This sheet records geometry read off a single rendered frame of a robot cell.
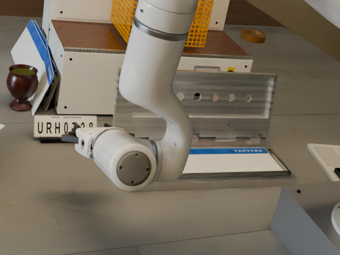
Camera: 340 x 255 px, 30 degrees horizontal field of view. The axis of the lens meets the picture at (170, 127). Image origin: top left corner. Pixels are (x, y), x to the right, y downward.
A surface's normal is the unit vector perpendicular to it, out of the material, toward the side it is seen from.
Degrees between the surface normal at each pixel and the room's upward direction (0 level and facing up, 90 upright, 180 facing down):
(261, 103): 79
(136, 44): 89
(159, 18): 91
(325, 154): 0
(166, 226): 0
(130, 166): 73
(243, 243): 0
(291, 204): 90
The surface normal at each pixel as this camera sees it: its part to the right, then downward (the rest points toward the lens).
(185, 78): 0.34, 0.29
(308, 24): 0.39, 0.48
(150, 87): 0.11, 0.55
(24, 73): 0.18, -0.88
